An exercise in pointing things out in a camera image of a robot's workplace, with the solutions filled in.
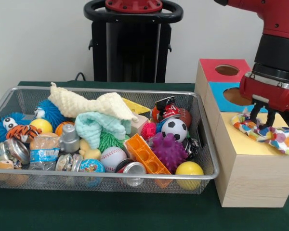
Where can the black and white soccer ball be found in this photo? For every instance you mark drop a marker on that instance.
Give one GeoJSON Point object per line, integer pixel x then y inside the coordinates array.
{"type": "Point", "coordinates": [174, 130]}

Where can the white baseball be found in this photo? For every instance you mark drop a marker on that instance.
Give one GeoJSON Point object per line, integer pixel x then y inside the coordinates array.
{"type": "Point", "coordinates": [113, 158]}

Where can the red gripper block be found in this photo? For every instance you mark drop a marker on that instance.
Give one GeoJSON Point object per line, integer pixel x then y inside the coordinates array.
{"type": "Point", "coordinates": [272, 95]}

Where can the wooden three-hole sorting box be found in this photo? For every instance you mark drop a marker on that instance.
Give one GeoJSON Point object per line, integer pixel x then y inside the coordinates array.
{"type": "Point", "coordinates": [255, 180]}

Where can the smooth yellow ball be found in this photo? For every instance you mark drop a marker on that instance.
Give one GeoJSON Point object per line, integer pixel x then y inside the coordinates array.
{"type": "Point", "coordinates": [189, 169]}

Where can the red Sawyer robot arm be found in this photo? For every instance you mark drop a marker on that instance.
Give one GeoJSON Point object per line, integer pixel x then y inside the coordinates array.
{"type": "Point", "coordinates": [279, 36]}

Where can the orange striped tiger plush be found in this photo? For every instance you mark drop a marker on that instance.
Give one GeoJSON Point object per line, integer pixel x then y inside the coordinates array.
{"type": "Point", "coordinates": [24, 131]}

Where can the silver mesh bin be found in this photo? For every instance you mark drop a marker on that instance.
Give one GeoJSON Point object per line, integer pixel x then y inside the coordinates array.
{"type": "Point", "coordinates": [14, 184]}

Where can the mint green cloth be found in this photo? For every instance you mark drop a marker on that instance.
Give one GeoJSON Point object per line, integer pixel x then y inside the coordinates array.
{"type": "Point", "coordinates": [94, 127]}

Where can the dotted paper napkin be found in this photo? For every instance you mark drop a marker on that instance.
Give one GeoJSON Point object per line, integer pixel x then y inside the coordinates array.
{"type": "Point", "coordinates": [279, 139]}

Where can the brown toy football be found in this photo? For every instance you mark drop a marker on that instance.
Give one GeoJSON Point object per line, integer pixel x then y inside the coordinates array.
{"type": "Point", "coordinates": [186, 118]}

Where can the dark green tablecloth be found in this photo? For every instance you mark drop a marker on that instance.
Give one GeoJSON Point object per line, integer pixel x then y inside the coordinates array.
{"type": "Point", "coordinates": [110, 211]}

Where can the purple spiky ball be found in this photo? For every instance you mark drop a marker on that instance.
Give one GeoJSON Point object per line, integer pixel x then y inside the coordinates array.
{"type": "Point", "coordinates": [169, 151]}

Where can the cream knitted cloth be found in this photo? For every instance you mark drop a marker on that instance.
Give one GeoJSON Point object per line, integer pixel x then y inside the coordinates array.
{"type": "Point", "coordinates": [86, 103]}

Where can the orange plastic building block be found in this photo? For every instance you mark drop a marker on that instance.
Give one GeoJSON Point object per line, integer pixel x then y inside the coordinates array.
{"type": "Point", "coordinates": [144, 154]}

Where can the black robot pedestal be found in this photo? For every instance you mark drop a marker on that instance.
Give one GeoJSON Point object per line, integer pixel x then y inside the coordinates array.
{"type": "Point", "coordinates": [135, 48]}

